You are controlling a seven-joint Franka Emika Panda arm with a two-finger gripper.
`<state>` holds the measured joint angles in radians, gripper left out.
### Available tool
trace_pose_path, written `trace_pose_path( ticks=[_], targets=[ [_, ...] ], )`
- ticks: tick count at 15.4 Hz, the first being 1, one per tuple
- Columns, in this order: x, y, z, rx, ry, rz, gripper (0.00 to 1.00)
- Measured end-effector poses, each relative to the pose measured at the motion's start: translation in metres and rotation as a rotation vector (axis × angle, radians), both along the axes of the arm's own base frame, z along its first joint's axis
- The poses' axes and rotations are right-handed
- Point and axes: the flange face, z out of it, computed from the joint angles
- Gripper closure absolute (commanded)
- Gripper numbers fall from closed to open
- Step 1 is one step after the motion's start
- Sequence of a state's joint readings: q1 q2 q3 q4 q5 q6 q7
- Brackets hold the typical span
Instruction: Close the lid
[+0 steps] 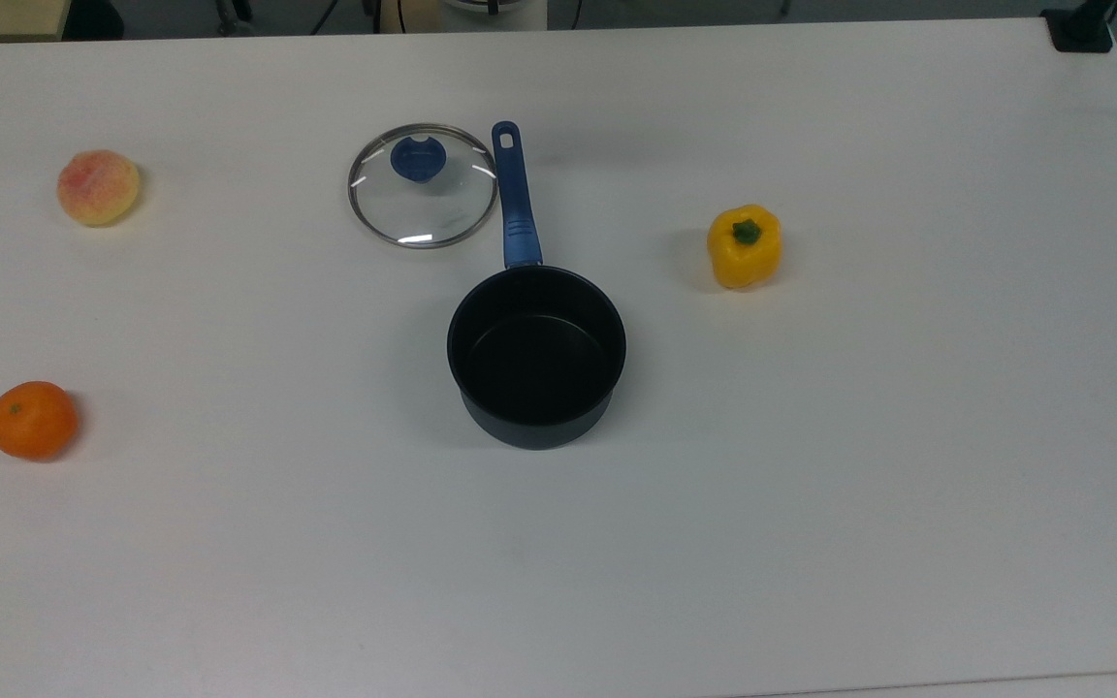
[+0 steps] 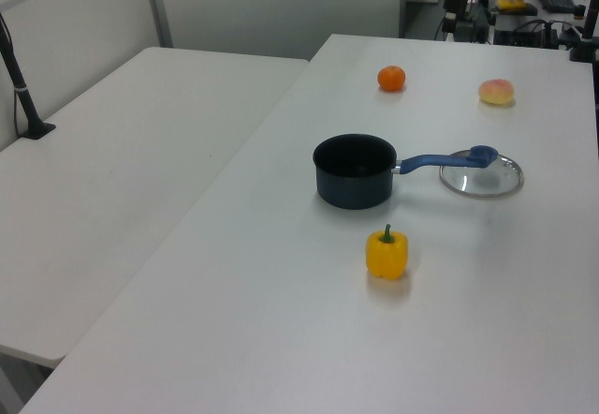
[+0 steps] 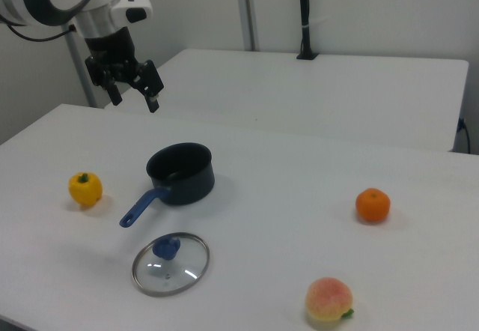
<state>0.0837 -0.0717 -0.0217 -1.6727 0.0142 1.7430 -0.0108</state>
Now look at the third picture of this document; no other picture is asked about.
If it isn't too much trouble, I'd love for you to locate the dark saucepan with blue handle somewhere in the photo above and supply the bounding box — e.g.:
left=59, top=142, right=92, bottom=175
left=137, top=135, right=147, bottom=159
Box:
left=119, top=142, right=216, bottom=229

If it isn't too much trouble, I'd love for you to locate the thin grey metal post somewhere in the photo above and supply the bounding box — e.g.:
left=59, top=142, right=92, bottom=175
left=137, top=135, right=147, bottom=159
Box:
left=66, top=27, right=100, bottom=109

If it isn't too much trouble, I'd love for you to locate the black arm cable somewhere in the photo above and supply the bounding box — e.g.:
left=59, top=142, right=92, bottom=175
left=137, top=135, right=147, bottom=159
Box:
left=0, top=15, right=77, bottom=43

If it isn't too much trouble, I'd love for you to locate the black camera pole, white band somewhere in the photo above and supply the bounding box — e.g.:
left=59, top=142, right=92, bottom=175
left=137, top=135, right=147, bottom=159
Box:
left=296, top=0, right=320, bottom=61

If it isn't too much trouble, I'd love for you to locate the orange mandarin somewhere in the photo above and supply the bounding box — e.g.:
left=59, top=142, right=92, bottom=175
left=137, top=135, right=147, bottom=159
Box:
left=355, top=187, right=391, bottom=223

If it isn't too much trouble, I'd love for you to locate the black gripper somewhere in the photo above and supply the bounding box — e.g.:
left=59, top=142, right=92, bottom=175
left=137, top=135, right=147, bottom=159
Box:
left=84, top=26, right=166, bottom=114

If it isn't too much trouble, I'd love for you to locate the white side table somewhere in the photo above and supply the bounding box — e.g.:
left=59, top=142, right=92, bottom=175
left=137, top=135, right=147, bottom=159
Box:
left=104, top=48, right=470, bottom=153

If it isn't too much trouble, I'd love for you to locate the grey metal wall pillar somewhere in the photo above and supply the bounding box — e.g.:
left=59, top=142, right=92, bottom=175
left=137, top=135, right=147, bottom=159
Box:
left=234, top=0, right=260, bottom=52

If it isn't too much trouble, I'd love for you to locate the pink yellow peach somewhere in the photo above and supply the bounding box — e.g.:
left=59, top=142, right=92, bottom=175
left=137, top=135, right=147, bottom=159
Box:
left=305, top=276, right=355, bottom=323

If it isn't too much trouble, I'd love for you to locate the glass lid with blue knob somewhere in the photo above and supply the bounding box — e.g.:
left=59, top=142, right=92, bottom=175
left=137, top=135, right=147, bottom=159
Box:
left=131, top=231, right=211, bottom=297

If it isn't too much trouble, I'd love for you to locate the yellow bell pepper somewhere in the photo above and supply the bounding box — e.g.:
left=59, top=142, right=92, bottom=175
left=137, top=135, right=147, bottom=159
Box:
left=67, top=171, right=103, bottom=208

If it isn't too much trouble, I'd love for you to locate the blue cable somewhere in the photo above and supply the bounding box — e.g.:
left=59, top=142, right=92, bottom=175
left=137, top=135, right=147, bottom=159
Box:
left=457, top=118, right=472, bottom=154

